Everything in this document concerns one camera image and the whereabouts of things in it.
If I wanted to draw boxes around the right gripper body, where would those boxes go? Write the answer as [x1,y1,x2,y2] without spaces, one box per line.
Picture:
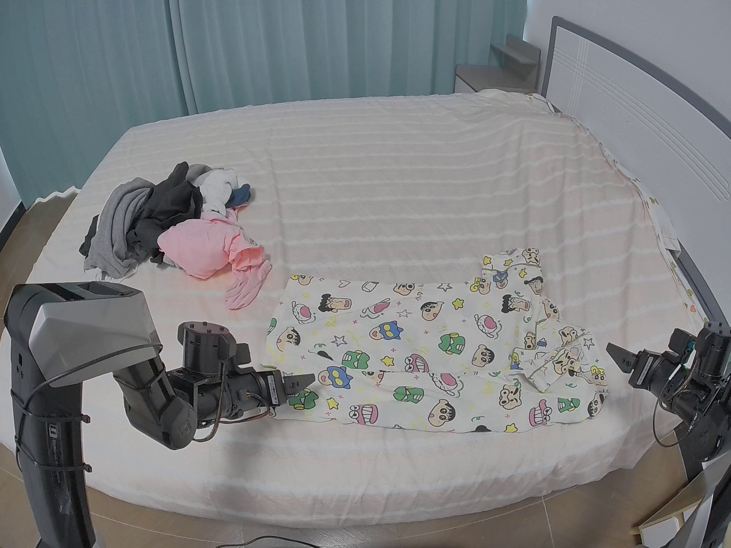
[628,349,676,391]

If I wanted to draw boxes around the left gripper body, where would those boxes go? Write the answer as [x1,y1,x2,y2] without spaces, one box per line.
[225,368,291,418]

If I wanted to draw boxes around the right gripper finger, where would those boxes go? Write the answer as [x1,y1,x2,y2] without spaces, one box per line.
[605,342,640,373]

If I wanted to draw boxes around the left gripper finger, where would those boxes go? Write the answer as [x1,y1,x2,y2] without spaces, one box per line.
[284,371,316,398]

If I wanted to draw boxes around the white printed pyjama top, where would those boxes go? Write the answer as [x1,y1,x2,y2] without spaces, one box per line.
[265,247,612,435]

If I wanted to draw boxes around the pile of clothes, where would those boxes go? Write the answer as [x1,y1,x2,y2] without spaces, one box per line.
[83,161,255,281]

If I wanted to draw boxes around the white and wood bedside table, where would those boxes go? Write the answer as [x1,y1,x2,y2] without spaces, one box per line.
[631,480,712,543]

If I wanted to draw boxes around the pink garment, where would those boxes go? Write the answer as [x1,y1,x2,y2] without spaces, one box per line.
[157,209,274,311]

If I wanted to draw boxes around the bed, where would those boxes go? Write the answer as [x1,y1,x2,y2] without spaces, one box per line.
[0,16,731,530]

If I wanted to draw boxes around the grey bedside table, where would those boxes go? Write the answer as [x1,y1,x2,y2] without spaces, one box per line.
[454,35,542,94]

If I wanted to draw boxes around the blue-green curtain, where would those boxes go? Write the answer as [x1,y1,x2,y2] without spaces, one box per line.
[0,0,189,207]
[166,0,531,117]

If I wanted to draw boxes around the black cable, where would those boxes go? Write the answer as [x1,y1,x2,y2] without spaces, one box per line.
[216,536,321,548]
[653,389,693,451]

